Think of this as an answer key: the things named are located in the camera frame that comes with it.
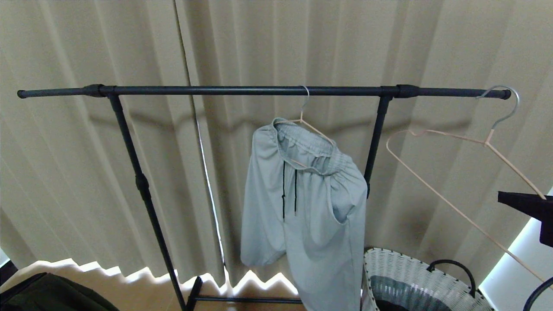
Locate beige curtain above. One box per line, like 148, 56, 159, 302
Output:
0, 0, 553, 288

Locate black clothes rack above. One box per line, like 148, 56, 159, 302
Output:
17, 84, 512, 311

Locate pale grey shorts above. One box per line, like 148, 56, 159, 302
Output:
240, 117, 369, 311

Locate pink clothes hanger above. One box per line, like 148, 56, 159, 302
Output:
274, 86, 336, 170
386, 85, 553, 286

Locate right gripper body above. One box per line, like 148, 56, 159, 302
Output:
540, 219, 553, 248

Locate white laundry basket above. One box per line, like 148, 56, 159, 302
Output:
362, 247, 495, 311

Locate green garment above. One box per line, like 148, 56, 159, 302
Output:
4, 273, 120, 311

